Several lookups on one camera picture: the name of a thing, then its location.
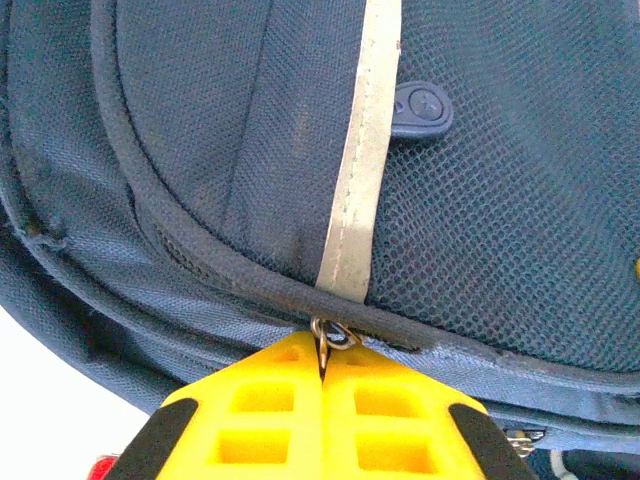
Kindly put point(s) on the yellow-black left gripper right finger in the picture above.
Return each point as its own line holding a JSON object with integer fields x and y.
{"x": 400, "y": 425}

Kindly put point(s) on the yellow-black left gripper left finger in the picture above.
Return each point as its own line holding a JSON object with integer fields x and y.
{"x": 260, "y": 425}

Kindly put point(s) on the navy blue backpack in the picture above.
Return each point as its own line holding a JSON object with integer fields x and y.
{"x": 200, "y": 150}

